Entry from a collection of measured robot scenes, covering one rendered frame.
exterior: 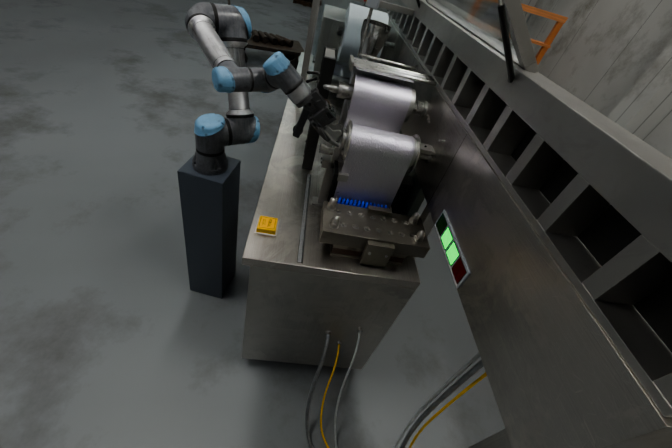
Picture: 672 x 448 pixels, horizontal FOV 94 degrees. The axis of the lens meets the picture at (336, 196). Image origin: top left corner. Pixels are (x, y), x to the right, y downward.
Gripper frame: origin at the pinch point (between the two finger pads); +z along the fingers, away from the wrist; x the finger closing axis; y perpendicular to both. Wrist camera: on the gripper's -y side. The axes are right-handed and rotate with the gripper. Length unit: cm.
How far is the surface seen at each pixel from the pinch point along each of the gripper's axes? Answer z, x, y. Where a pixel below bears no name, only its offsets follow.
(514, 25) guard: -9, -18, 59
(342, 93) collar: -5.7, 23.3, 8.2
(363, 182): 17.9, -4.8, 0.3
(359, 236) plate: 23.7, -24.4, -6.9
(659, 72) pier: 215, 199, 221
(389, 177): 21.8, -4.8, 9.4
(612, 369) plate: 16, -81, 38
